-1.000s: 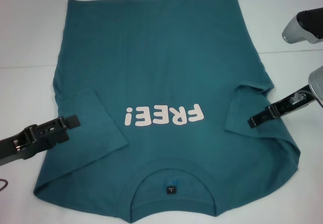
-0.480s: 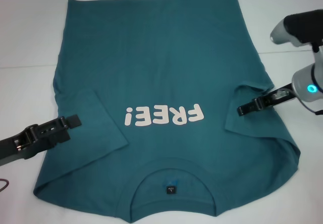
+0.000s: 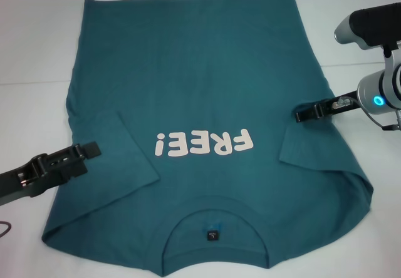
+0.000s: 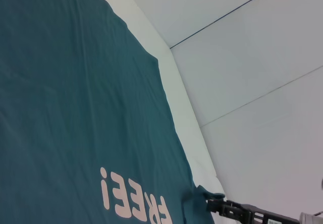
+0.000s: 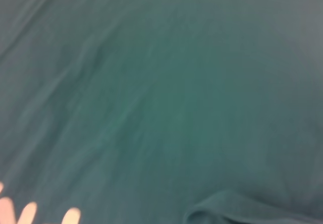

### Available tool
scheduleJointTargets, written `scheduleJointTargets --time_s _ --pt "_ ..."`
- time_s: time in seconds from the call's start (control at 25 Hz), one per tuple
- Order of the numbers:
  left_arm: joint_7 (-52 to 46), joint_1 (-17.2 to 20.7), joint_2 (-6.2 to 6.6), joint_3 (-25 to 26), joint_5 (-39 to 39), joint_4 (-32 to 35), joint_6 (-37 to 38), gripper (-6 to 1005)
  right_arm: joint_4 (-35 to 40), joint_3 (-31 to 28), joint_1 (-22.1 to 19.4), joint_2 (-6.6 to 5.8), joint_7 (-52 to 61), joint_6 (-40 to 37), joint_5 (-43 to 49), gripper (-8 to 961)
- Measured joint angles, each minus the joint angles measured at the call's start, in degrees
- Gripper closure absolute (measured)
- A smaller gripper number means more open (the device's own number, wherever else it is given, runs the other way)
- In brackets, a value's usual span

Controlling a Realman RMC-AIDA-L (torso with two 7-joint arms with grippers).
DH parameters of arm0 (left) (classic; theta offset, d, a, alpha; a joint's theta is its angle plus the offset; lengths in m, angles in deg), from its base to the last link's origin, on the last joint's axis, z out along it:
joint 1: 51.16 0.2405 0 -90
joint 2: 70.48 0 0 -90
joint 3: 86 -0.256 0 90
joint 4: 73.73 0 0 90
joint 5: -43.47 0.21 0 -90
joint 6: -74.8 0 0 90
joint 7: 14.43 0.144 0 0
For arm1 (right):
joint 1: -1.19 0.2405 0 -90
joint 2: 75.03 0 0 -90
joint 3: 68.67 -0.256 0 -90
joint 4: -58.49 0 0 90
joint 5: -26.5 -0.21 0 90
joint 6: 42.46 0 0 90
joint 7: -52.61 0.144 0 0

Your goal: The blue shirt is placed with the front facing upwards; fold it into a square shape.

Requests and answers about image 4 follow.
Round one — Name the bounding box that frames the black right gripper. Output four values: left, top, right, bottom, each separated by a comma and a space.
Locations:
206, 199, 301, 224

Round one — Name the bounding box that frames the teal t-shirt with FREE print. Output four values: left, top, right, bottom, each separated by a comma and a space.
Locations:
0, 0, 227, 224

